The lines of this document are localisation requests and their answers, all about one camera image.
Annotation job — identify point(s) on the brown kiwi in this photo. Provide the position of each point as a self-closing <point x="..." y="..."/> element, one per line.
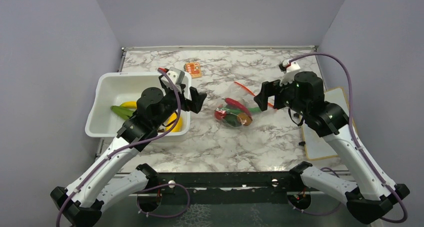
<point x="244" y="119"/>

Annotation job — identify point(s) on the yellow mango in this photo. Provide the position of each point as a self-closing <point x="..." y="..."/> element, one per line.
<point x="172" y="121"/>

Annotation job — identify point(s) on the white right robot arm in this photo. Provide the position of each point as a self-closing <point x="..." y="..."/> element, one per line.
<point x="371" y="194"/>

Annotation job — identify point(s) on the dark green avocado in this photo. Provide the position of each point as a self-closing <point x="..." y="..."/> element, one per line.
<point x="232" y="120"/>

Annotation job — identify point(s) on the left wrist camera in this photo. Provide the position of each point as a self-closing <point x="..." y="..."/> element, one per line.
<point x="174" y="77"/>

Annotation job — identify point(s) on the white board yellow rim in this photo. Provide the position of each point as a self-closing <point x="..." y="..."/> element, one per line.
<point x="328" y="118"/>

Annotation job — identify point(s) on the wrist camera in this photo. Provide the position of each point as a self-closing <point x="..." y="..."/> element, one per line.
<point x="289" y="69"/>
<point x="174" y="77"/>

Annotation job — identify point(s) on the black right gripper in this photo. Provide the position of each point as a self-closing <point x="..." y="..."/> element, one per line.
<point x="268" y="88"/>

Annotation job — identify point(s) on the yellow banana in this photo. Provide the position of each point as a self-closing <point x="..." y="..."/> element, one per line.
<point x="129" y="105"/>

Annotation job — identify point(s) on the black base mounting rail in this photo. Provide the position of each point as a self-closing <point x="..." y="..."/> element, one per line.
<point x="220" y="188"/>

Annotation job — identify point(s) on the red chili pepper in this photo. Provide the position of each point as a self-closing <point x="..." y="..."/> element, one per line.
<point x="238" y="105"/>

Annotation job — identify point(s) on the clear orange-zipper zip bag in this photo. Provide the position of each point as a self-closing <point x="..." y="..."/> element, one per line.
<point x="245" y="96"/>

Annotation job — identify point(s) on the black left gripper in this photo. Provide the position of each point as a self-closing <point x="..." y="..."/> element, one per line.
<point x="195" y="104"/>

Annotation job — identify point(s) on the white plastic bin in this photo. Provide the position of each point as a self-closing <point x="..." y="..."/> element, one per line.
<point x="113" y="89"/>

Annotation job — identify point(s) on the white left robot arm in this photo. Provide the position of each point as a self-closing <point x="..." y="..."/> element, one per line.
<point x="84" y="201"/>

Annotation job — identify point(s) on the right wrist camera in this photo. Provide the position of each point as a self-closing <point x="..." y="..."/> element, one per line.
<point x="289" y="69"/>

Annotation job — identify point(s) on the green leaf vegetable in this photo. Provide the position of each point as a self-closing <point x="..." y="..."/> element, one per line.
<point x="122" y="112"/>

